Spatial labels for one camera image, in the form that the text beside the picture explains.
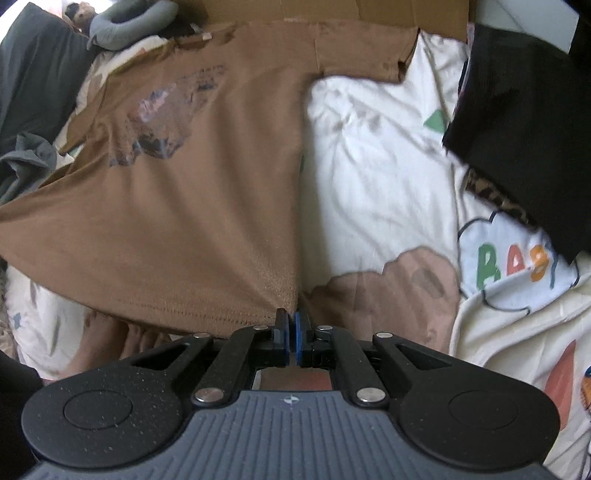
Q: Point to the black knitted garment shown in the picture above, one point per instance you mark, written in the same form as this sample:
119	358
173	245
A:
521	129

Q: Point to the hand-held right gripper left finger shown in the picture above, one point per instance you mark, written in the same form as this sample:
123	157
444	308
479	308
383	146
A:
282	337

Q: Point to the grey crumpled garment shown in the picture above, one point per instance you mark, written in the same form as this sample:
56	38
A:
27	161

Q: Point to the brown plush toy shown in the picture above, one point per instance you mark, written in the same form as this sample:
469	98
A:
78	14

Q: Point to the grey neck pillow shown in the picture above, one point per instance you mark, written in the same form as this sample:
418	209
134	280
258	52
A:
124	27

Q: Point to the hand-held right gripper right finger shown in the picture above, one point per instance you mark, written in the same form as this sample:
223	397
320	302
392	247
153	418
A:
301	337

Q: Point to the brown t-shirt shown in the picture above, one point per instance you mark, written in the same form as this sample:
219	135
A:
207	207

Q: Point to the white printed bedsheet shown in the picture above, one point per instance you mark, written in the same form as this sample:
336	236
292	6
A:
378	184

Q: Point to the cream printed blanket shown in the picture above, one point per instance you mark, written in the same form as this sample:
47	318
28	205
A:
508	332

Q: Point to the large cardboard sheet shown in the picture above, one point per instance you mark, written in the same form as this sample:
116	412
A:
369	9

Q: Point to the leopard print cloth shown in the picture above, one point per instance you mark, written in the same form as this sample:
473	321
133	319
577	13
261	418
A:
498	198

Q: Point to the dark grey blanket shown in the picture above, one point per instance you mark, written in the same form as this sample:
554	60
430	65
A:
37	78

